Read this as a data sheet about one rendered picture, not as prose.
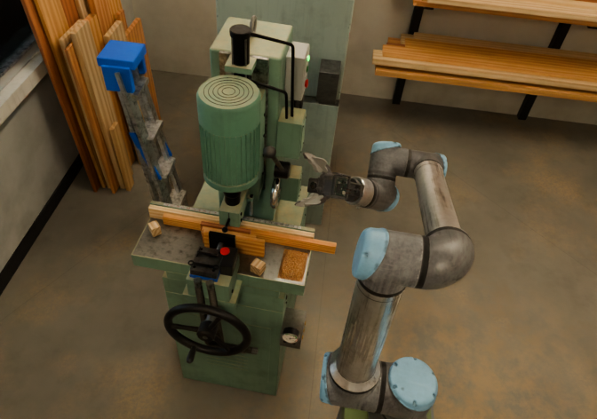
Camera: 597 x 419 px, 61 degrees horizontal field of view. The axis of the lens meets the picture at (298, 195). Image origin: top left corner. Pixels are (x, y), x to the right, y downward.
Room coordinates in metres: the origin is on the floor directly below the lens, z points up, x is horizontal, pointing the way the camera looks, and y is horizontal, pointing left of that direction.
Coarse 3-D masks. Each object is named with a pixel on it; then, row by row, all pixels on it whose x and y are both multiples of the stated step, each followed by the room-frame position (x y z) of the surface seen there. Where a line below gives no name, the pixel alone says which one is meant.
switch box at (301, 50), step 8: (296, 48) 1.47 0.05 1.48; (304, 48) 1.47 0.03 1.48; (288, 56) 1.41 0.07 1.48; (296, 56) 1.42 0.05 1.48; (304, 56) 1.42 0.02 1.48; (288, 64) 1.41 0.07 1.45; (296, 64) 1.41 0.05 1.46; (304, 64) 1.41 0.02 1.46; (288, 72) 1.41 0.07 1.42; (296, 72) 1.41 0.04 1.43; (304, 72) 1.41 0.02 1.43; (288, 80) 1.41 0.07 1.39; (296, 80) 1.41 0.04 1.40; (304, 80) 1.43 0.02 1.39; (288, 88) 1.41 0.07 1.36; (296, 88) 1.41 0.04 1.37; (304, 88) 1.45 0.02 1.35; (288, 96) 1.41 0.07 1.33; (296, 96) 1.41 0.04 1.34
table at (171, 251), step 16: (160, 224) 1.17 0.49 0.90; (144, 240) 1.09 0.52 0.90; (160, 240) 1.10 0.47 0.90; (176, 240) 1.11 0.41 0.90; (192, 240) 1.11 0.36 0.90; (144, 256) 1.02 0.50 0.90; (160, 256) 1.03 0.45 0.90; (176, 256) 1.04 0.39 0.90; (192, 256) 1.04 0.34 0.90; (240, 256) 1.06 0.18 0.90; (272, 256) 1.08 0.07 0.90; (176, 272) 1.01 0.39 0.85; (240, 272) 1.00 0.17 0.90; (272, 272) 1.01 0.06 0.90; (240, 288) 0.95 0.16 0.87; (272, 288) 0.97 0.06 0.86; (288, 288) 0.97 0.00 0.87; (304, 288) 0.96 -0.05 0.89; (224, 304) 0.89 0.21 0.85
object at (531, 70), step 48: (432, 0) 2.90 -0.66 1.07; (480, 0) 2.94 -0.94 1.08; (528, 0) 2.97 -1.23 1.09; (576, 0) 2.96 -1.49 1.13; (384, 48) 3.10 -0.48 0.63; (432, 48) 3.17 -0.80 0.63; (480, 48) 3.23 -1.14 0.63; (528, 48) 3.30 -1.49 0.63; (528, 96) 3.37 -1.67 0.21; (576, 96) 2.91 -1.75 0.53
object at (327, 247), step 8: (168, 216) 1.18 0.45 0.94; (176, 216) 1.18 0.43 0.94; (168, 224) 1.17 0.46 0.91; (176, 224) 1.17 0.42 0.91; (184, 224) 1.16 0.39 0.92; (192, 224) 1.16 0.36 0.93; (256, 232) 1.14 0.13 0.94; (264, 232) 1.15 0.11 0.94; (272, 232) 1.15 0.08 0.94; (272, 240) 1.13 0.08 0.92; (280, 240) 1.13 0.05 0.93; (288, 240) 1.13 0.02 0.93; (296, 240) 1.12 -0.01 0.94; (304, 240) 1.13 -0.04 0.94; (312, 240) 1.13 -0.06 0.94; (304, 248) 1.12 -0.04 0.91; (312, 248) 1.12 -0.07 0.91; (320, 248) 1.11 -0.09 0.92; (328, 248) 1.11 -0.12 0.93
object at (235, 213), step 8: (248, 192) 1.23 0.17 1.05; (224, 200) 1.16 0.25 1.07; (224, 208) 1.12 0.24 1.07; (232, 208) 1.13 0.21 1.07; (240, 208) 1.13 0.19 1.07; (224, 216) 1.11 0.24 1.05; (232, 216) 1.10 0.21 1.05; (240, 216) 1.12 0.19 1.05; (224, 224) 1.11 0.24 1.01; (232, 224) 1.11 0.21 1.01; (240, 224) 1.11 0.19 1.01
